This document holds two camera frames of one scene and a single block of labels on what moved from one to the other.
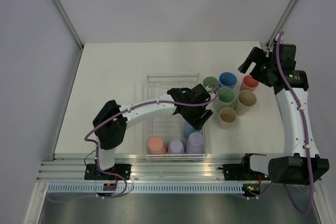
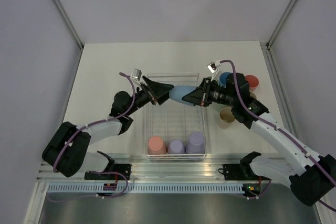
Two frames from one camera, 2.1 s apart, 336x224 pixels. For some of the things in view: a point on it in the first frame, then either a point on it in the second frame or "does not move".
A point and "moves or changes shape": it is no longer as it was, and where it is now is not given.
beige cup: x=227 y=117 does not move
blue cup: x=227 y=80 does not move
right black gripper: x=257 y=54 → x=200 y=96
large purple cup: x=195 y=144 does not move
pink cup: x=249 y=83 does not move
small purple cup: x=176 y=147 does not move
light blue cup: x=187 y=130 moves or changes shape
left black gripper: x=197 y=121 → x=158 y=89
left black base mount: x=92 y=172 does not move
